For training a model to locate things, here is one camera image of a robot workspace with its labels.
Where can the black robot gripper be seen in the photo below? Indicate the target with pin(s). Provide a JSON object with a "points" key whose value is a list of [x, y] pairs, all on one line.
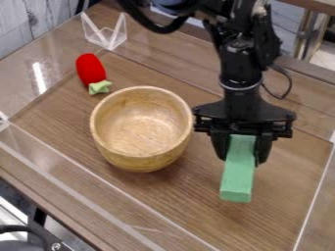
{"points": [[244, 113]]}

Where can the green foam block stick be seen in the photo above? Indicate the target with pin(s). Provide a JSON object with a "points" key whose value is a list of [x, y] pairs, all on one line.
{"points": [[238, 175]]}

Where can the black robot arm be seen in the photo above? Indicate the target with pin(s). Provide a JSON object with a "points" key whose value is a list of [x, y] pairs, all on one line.
{"points": [[248, 45]]}

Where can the brown wooden bowl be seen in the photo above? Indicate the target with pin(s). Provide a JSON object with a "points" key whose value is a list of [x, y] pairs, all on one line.
{"points": [[141, 126]]}

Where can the wooden chair in background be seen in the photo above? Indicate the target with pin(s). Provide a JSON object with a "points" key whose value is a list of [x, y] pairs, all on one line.
{"points": [[318, 12]]}

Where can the red plush strawberry toy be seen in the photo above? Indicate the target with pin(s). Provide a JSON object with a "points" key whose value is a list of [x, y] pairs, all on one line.
{"points": [[93, 74]]}

